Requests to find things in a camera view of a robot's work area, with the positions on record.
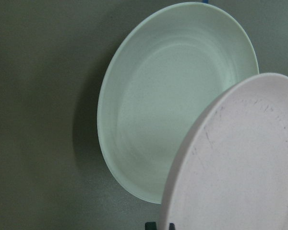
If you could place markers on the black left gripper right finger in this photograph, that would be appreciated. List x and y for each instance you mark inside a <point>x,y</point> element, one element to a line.
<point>171,226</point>

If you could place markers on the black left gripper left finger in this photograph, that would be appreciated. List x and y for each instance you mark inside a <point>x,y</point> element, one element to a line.
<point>150,226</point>

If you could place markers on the pink plate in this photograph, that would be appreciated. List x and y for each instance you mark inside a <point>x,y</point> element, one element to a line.
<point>231,171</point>

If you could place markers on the cream plate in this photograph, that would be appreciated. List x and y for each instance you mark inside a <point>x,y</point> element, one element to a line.
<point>168,69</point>

